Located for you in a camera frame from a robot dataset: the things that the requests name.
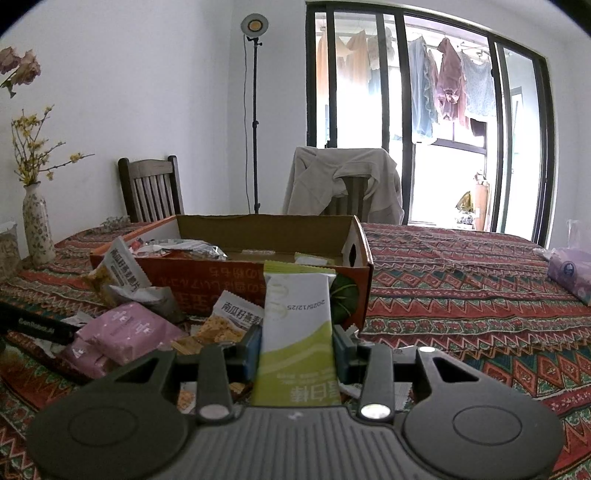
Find dried pink roses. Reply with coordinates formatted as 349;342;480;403
0;46;42;100

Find beige hanging garment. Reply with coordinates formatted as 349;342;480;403
346;30;384;84

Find chair with slatted back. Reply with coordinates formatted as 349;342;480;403
323;175;370;217

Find blue hanging garment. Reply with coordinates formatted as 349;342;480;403
409;34;439;139

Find wooden cabinet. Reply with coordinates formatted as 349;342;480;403
473;173;490;232

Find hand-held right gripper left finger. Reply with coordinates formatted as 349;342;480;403
88;325;265;425

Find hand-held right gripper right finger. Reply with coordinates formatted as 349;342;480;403
332;324;499;423

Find yellow flower branches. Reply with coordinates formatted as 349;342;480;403
10;105;95;188

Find patterned tablecloth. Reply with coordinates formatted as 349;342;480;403
0;220;591;480

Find ring light on stand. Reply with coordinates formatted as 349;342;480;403
241;13;271;215

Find black sliding door frame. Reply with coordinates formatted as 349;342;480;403
305;0;555;247

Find light blue hanging sweater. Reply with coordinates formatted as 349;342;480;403
462;51;497;116

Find beige jacket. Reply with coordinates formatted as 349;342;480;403
283;146;406;225

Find orange cardboard box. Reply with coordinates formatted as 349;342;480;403
89;213;375;337

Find floral ceramic vase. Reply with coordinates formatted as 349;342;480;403
22;185;56;266

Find clear jar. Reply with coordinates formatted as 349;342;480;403
0;222;21;280

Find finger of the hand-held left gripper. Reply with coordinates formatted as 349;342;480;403
58;320;80;346

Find maroon hanging shirt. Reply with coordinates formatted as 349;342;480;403
434;37;472;127

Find tan hanging garment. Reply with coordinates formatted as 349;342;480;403
316;34;345;93

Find white green snack bar packet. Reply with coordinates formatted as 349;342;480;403
249;261;342;409

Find dark wooden chair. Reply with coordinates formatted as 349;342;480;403
117;155;185;223

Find purple tissue pack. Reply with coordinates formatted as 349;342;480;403
533;219;591;305

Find pink snack packet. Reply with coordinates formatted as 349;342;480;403
59;339;116;381
74;302;178;367

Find pile of assorted snack packets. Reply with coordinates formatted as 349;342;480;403
58;235;365;414

